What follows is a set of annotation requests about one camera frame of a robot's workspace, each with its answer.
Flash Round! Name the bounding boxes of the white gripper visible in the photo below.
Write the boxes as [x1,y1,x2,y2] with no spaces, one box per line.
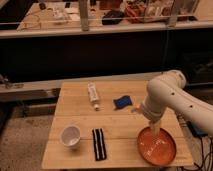
[140,103,164,136]

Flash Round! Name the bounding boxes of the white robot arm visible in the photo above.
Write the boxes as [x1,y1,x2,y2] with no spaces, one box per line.
[139,70,213,136]

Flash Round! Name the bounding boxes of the orange plate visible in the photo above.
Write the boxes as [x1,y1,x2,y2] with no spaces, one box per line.
[137,127,176,166]

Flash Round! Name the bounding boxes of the blue sponge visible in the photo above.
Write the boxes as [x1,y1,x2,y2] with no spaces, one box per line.
[113,95,132,110]

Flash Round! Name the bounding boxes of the black white striped cloth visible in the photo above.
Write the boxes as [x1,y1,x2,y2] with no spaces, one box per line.
[92,129,107,161]

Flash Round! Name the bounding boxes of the white cup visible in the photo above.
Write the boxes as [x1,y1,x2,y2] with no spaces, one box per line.
[60,125,81,149]

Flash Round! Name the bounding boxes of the red bag on bench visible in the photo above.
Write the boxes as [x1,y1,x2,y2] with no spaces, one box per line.
[124,4,145,23]

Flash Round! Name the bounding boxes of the black bag on bench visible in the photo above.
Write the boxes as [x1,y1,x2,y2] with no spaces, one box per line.
[102,10,124,25]

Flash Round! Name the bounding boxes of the white papers on bench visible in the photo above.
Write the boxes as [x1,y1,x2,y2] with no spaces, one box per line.
[52,7,69,20]

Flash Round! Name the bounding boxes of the black cables right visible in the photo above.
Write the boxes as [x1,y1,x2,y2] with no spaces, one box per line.
[179,114,213,171]

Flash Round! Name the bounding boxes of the metal post right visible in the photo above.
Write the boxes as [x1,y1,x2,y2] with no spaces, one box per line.
[167,0,181,27]

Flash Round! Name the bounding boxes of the metal post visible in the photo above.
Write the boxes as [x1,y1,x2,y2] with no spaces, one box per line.
[167,0,181,27]
[78,0,89,31]

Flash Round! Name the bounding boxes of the metal post left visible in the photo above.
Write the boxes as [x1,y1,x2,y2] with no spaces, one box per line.
[78,0,89,31]

